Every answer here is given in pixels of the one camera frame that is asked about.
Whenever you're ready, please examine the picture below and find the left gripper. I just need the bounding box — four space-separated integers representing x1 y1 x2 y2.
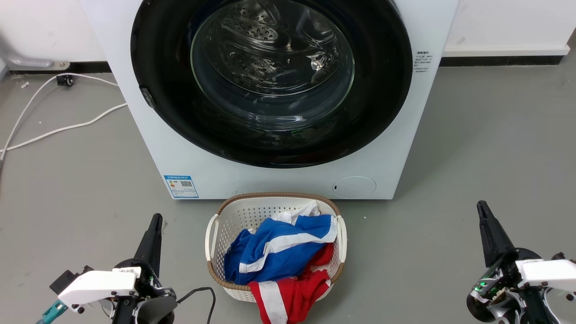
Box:
112 213 178 324

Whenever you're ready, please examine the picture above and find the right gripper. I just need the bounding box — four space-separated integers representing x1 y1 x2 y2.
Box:
466 200 554 324

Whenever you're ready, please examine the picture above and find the white front-load washing machine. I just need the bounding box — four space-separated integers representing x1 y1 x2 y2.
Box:
81 0 460 200

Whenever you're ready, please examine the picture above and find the black round washer door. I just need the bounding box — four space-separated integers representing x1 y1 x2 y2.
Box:
130 0 413 169

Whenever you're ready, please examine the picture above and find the blue energy label sticker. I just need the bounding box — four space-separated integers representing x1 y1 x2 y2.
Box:
164 175 199 199

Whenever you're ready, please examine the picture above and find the white plastic laundry basket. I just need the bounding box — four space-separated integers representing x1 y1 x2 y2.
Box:
205 192 348 302

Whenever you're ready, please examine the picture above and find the blue and white garment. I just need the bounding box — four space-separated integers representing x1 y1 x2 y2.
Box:
224 214 338 286

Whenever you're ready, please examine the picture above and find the round white filter cover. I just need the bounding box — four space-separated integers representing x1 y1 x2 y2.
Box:
332 176 377 199

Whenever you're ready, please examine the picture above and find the red and white garment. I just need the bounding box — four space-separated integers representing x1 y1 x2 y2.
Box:
248 242 335 324

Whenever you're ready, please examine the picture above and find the small black text sticker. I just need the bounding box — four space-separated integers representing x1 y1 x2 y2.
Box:
414 50 433 74

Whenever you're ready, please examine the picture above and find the thin black cable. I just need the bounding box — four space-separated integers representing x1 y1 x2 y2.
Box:
176 287 216 324

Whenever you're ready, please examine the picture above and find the teal cable connector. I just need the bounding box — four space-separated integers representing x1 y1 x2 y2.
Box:
35 300 69 324

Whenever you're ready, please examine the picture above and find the white power cable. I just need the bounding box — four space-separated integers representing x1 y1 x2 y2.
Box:
0 103 128 153
0 73 119 162

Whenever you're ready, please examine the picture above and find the grey door handle latch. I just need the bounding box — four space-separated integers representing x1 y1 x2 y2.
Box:
139 86 157 109

